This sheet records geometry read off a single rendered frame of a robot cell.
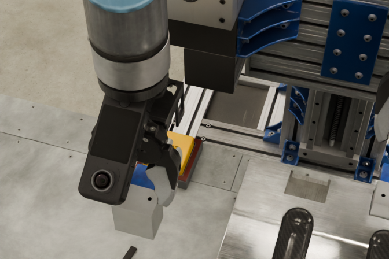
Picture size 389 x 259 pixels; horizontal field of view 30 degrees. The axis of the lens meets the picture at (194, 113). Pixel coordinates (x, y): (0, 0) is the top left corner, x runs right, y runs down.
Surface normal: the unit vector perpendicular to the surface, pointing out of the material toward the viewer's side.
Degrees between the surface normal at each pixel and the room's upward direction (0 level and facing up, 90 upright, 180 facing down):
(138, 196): 0
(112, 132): 31
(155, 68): 90
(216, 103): 0
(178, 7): 90
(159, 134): 39
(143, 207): 0
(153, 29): 90
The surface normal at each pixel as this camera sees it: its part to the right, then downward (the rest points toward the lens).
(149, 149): -0.31, 0.72
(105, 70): -0.59, 0.62
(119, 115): -0.13, -0.17
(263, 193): -0.01, -0.65
